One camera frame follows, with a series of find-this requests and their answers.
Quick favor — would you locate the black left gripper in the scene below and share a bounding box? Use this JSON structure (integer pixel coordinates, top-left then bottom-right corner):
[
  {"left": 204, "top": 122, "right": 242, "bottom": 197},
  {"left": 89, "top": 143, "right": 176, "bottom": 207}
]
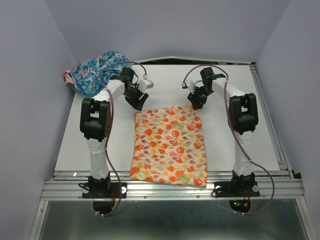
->
[{"left": 123, "top": 83, "right": 148, "bottom": 112}]

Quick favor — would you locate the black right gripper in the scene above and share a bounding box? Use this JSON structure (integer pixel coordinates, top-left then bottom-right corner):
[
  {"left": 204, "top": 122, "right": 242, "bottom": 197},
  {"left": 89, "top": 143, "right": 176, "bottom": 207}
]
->
[{"left": 187, "top": 85, "right": 214, "bottom": 110}]

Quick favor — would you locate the orange tulip print skirt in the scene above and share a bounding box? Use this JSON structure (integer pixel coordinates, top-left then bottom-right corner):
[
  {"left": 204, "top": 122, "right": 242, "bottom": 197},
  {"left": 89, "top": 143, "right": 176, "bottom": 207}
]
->
[{"left": 130, "top": 105, "right": 208, "bottom": 188}]

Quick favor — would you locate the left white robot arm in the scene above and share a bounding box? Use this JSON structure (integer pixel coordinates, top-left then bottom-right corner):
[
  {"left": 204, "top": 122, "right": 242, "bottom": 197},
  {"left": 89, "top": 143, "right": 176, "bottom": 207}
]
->
[{"left": 79, "top": 67, "right": 154, "bottom": 197}]

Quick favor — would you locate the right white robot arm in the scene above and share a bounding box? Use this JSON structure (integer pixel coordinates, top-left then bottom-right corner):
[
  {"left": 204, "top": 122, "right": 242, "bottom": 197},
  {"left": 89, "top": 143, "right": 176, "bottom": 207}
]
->
[{"left": 181, "top": 64, "right": 259, "bottom": 195}]

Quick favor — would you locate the translucent blue plastic bin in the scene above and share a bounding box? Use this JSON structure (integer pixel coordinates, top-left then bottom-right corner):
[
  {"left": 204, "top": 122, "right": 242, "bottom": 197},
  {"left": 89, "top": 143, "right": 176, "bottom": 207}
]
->
[{"left": 72, "top": 51, "right": 133, "bottom": 98}]

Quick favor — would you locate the blue floral print skirt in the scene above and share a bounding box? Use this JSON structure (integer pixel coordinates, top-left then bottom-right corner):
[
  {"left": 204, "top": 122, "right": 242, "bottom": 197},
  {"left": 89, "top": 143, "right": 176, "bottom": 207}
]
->
[{"left": 67, "top": 51, "right": 131, "bottom": 97}]

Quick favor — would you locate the red and white floral skirt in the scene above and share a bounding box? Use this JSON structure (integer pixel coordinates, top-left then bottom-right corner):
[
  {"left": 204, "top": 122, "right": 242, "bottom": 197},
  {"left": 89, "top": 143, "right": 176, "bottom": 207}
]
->
[{"left": 64, "top": 71, "right": 75, "bottom": 87}]

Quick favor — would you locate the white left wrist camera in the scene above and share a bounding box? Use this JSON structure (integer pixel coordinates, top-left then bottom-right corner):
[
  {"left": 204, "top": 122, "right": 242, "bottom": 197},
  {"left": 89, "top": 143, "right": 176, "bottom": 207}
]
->
[{"left": 138, "top": 78, "right": 154, "bottom": 93}]

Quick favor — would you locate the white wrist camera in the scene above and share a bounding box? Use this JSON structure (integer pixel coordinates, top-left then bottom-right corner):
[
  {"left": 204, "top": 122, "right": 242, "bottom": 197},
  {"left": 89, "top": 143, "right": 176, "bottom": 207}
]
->
[
  {"left": 181, "top": 79, "right": 196, "bottom": 93},
  {"left": 138, "top": 78, "right": 154, "bottom": 93}
]

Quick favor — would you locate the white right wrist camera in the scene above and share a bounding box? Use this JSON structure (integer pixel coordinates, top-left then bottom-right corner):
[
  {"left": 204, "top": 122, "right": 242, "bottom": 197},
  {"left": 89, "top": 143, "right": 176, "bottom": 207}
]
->
[{"left": 181, "top": 79, "right": 196, "bottom": 93}]

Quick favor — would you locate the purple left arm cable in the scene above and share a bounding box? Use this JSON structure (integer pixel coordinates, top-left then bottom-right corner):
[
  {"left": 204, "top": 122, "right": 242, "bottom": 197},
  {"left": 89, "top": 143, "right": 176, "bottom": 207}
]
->
[{"left": 96, "top": 62, "right": 148, "bottom": 218}]

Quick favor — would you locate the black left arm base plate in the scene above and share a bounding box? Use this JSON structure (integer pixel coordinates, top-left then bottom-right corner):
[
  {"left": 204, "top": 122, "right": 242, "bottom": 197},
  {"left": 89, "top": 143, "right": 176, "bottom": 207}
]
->
[{"left": 78, "top": 182, "right": 128, "bottom": 199}]

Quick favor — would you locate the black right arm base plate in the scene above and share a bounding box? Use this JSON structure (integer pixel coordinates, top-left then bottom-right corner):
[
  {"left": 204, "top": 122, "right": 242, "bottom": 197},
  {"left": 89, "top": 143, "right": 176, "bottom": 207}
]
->
[{"left": 211, "top": 181, "right": 260, "bottom": 198}]

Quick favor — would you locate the aluminium rail frame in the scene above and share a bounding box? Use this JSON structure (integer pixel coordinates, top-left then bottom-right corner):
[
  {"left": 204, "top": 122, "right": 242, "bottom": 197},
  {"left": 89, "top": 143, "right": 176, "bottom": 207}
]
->
[{"left": 31, "top": 62, "right": 317, "bottom": 240}]

